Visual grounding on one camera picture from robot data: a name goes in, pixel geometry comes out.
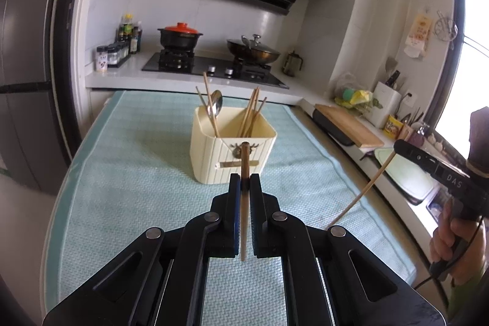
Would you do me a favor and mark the window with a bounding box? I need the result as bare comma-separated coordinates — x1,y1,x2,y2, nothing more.
436,0,489,149

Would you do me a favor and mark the black gas hob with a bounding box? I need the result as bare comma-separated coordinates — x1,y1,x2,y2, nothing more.
142,51,290,89

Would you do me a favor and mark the light green sink board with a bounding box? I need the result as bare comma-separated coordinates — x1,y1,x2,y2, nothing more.
374,146,441,197

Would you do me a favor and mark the spice jar rack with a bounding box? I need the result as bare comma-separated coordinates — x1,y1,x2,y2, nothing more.
107,41,131,68

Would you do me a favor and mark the cream ribbed utensil holder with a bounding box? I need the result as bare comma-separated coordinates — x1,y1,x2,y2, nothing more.
190,105,278,185

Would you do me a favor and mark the white knife holder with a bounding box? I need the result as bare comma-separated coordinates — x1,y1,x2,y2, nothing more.
372,81,402,129

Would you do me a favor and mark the person's right forearm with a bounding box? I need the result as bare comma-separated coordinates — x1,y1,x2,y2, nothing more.
446,230,489,316

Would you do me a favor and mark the yellow snack packet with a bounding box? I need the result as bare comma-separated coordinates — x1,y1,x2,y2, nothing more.
384,114,404,138

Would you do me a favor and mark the white labelled jar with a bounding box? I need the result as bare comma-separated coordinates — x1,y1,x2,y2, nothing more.
96,45,110,73

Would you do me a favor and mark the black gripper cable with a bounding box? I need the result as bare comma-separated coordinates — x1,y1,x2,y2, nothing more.
414,218,489,312

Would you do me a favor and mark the dark grey refrigerator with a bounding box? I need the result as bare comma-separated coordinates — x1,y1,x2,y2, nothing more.
0,0,79,195

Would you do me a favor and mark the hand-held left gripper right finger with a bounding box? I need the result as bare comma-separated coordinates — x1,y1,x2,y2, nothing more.
249,175,446,326

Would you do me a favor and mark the black tray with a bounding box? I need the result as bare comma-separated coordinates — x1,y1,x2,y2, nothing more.
312,108,358,147

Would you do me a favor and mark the white kitchen counter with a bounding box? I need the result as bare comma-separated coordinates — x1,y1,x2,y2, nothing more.
85,50,318,107

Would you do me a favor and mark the glass wok lid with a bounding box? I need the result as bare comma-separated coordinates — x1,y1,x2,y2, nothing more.
241,35,265,52

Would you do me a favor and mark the black clay pot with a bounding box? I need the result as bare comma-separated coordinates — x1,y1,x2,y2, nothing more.
157,22,204,50

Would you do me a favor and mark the wooden cutting board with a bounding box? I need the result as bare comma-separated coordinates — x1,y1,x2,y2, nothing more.
314,103,385,148

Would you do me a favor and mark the hanging paper calendar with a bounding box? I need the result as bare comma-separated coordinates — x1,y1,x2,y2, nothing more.
404,14,432,60

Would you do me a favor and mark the large steel spoon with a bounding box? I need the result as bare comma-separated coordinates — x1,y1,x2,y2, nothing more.
208,90,224,121

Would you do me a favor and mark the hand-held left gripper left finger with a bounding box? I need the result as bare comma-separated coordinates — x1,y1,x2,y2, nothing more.
42,175,243,326

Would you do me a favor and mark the teal woven mat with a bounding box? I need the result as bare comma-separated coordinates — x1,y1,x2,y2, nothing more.
40,90,417,326

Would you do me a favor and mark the dark wok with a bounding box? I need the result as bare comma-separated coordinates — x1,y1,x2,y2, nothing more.
226,38,282,66

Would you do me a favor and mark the yellow green plastic bag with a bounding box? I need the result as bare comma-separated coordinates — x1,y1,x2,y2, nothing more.
334,71,374,110

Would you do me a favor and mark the person's right hand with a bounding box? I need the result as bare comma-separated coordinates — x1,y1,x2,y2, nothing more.
429,195,470,266

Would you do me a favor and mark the hanging wire trivet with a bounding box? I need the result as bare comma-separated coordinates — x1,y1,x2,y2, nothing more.
433,10,458,43

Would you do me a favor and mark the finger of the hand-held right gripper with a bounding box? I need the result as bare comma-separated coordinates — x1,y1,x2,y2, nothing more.
393,140,439,186

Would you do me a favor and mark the dark sauce bottle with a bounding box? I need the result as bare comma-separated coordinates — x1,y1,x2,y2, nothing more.
131,26,143,54
121,14,133,43

